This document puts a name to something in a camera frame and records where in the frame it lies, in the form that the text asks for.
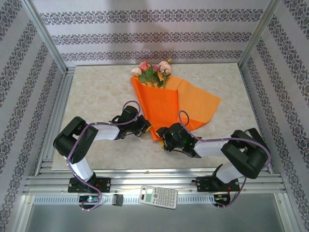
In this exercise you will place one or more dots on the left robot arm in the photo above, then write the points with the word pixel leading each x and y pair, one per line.
pixel 106 131

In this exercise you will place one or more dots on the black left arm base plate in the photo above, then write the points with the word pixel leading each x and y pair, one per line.
pixel 105 184

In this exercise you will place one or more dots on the aluminium mounting rail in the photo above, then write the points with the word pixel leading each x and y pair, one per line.
pixel 154 180

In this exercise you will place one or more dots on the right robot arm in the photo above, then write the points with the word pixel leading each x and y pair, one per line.
pixel 210 147

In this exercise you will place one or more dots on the grey scientific calculator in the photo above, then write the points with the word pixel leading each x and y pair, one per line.
pixel 158 197

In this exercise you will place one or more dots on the aluminium side rail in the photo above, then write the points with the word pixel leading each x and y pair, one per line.
pixel 65 84
pixel 245 77

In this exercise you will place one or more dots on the artificial rose bouquet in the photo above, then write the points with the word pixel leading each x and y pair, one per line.
pixel 149 72

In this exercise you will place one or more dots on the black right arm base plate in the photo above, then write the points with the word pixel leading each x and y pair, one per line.
pixel 202 183

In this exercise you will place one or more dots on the small black connector block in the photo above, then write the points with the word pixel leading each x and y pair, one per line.
pixel 117 199

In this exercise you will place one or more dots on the aluminium frame post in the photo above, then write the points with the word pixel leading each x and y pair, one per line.
pixel 43 36
pixel 259 33

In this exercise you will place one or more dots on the orange wrapping paper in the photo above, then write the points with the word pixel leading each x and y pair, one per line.
pixel 157 104

